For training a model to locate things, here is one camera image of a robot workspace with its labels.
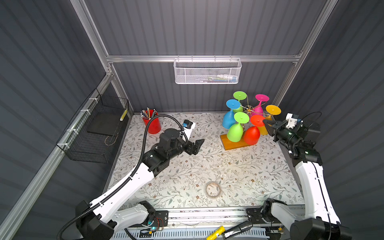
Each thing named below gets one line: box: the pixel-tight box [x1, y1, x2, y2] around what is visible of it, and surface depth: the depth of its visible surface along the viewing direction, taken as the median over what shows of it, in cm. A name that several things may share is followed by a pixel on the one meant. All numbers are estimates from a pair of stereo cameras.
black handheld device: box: [222, 220, 253, 240], surface depth 68 cm
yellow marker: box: [206, 225, 226, 240], surface depth 70 cm
